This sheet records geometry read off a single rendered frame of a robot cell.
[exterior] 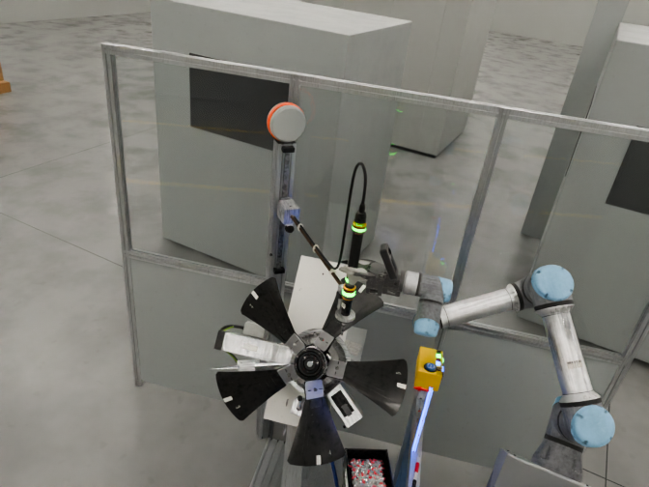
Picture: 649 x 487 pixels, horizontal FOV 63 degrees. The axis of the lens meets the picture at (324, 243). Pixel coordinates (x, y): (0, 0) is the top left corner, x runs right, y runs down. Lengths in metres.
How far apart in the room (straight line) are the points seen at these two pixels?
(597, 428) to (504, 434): 1.47
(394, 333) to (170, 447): 1.42
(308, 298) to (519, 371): 1.19
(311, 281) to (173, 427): 1.48
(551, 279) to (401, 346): 1.23
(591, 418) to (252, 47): 3.03
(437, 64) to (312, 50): 4.06
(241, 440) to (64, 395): 1.13
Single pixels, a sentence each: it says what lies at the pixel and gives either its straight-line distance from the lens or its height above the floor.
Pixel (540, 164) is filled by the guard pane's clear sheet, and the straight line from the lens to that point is 2.34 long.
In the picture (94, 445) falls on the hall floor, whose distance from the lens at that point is 3.37.
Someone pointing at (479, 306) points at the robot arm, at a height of 1.54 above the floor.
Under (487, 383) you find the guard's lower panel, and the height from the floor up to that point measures 0.66.
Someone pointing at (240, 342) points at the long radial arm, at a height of 1.12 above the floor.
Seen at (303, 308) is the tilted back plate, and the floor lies 1.19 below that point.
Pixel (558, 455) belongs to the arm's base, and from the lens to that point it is 1.88.
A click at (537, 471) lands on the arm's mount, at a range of 1.84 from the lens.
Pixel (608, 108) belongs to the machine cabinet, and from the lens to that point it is 3.96.
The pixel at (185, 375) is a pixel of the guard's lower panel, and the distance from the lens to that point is 3.38.
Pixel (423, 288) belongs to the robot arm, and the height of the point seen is 1.63.
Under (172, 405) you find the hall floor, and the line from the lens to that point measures 3.48.
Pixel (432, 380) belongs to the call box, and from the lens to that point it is 2.27.
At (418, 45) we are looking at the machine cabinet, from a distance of 7.53.
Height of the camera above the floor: 2.55
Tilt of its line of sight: 30 degrees down
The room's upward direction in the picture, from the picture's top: 7 degrees clockwise
